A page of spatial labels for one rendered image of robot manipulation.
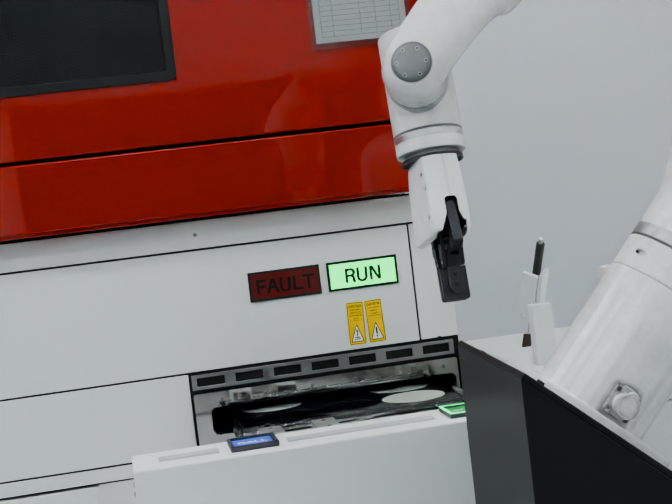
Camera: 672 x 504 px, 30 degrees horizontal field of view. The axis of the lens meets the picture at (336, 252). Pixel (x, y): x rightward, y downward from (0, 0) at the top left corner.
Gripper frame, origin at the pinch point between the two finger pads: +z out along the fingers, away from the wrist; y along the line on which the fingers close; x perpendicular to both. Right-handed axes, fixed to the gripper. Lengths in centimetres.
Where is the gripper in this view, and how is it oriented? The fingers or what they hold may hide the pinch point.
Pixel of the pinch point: (453, 284)
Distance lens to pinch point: 149.9
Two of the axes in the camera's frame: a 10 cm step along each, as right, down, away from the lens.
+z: 1.5, 9.8, -1.5
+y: 1.5, -1.8, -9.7
